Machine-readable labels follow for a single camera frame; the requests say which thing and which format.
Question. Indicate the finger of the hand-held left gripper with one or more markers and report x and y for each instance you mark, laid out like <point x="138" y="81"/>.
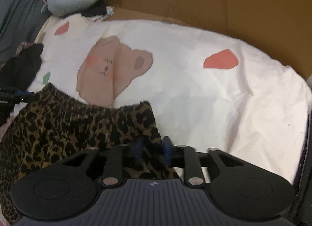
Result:
<point x="24" y="95"/>

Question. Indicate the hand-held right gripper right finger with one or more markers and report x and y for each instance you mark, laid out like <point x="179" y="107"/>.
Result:
<point x="167" y="149"/>

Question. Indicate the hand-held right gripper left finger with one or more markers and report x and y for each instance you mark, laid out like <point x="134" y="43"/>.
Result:
<point x="137" y="149"/>

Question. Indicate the leopard print skirt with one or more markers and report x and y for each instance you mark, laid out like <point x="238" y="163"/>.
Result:
<point x="48" y="123"/>

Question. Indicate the black garment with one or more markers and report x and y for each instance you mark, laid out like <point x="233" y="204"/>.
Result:
<point x="22" y="67"/>

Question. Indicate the paisley patterned garment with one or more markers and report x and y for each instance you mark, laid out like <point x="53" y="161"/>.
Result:
<point x="23" y="45"/>

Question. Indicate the bear print blanket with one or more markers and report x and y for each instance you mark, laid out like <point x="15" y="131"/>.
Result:
<point x="195" y="94"/>

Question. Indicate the pastel patterned cloth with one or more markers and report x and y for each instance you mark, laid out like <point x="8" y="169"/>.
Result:
<point x="102" y="16"/>

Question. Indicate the black cloth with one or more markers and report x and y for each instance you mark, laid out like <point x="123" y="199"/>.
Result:
<point x="97" y="10"/>

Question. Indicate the brown cardboard sheet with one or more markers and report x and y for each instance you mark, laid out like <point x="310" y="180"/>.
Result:
<point x="195" y="1"/>

